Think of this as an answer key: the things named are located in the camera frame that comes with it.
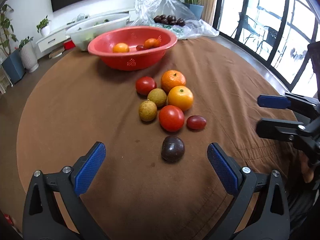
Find dark purple plum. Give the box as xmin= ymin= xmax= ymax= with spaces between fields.
xmin=161 ymin=135 xmax=185 ymax=163

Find brownish longan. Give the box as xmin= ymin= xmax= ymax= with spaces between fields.
xmin=147 ymin=88 xmax=167 ymax=108
xmin=138 ymin=100 xmax=157 ymax=122

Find yellow orange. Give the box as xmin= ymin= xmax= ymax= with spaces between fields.
xmin=168 ymin=86 xmax=194 ymax=112

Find red tomato top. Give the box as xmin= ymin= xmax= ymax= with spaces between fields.
xmin=135 ymin=76 xmax=157 ymax=96

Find small orange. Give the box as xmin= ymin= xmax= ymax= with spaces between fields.
xmin=143 ymin=38 xmax=161 ymax=49
xmin=112 ymin=43 xmax=130 ymax=53

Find red grape tomato front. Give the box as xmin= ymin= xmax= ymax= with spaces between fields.
xmin=136 ymin=45 xmax=144 ymax=51

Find brown tablecloth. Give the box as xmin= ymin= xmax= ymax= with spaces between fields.
xmin=17 ymin=37 xmax=296 ymax=239

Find plant in white ribbed pot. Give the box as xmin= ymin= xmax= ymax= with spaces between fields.
xmin=18 ymin=36 xmax=39 ymax=73

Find red waste bin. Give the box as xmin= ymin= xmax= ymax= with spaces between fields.
xmin=63 ymin=39 xmax=75 ymax=50

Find tall plant in blue pot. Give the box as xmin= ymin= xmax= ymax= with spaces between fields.
xmin=1 ymin=4 xmax=25 ymax=84

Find pile of dark plums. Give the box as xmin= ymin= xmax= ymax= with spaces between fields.
xmin=153 ymin=15 xmax=185 ymax=27

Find red plastic basin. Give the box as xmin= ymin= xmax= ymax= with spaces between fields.
xmin=88 ymin=26 xmax=177 ymax=71

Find white basin with greens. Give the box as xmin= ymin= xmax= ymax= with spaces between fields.
xmin=66 ymin=13 xmax=130 ymax=51

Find small plant on cabinet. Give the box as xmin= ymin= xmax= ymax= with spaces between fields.
xmin=36 ymin=16 xmax=50 ymax=37

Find white TV cabinet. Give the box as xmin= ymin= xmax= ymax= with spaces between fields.
xmin=36 ymin=8 xmax=136 ymax=52

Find green leafy vegetables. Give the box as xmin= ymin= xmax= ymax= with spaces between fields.
xmin=77 ymin=19 xmax=109 ymax=30

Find clear plastic bag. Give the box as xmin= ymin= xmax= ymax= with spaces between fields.
xmin=131 ymin=0 xmax=219 ymax=40

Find black window frame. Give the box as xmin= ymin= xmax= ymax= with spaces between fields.
xmin=213 ymin=0 xmax=319 ymax=96

